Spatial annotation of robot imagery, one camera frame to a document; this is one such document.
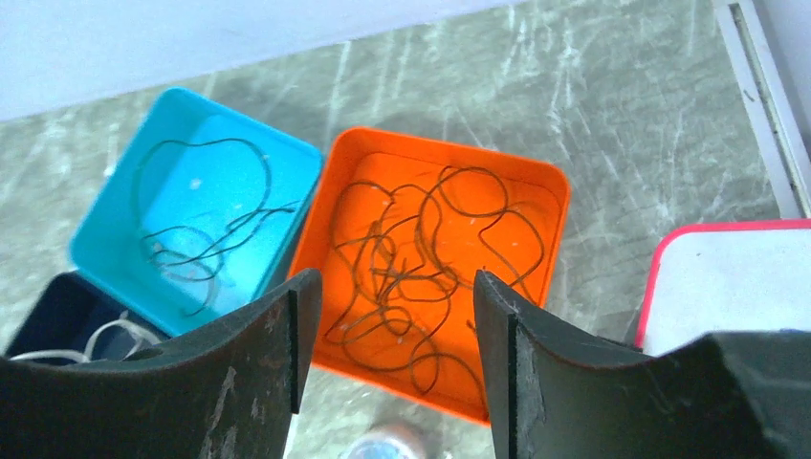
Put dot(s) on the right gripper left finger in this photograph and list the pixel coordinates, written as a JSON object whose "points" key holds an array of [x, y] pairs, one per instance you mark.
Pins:
{"points": [[228, 389]]}

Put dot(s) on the orange box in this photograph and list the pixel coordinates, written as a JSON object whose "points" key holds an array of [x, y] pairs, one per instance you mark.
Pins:
{"points": [[399, 227]]}

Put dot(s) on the white corner rail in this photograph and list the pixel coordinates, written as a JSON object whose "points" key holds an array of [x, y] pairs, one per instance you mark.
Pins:
{"points": [[770, 102]]}

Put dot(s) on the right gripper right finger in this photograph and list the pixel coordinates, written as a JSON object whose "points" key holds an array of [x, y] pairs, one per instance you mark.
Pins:
{"points": [[556, 391]]}

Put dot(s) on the pink framed whiteboard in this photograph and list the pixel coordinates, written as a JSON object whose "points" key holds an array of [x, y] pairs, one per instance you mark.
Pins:
{"points": [[743, 276]]}

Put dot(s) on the teal box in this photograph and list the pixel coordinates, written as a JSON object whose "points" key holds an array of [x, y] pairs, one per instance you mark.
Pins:
{"points": [[200, 216]]}

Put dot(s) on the navy blue box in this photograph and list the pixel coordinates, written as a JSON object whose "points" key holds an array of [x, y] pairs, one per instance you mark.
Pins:
{"points": [[76, 322]]}

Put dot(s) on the clear paperclip jar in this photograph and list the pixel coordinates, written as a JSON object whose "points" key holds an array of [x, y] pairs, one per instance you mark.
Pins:
{"points": [[392, 440]]}

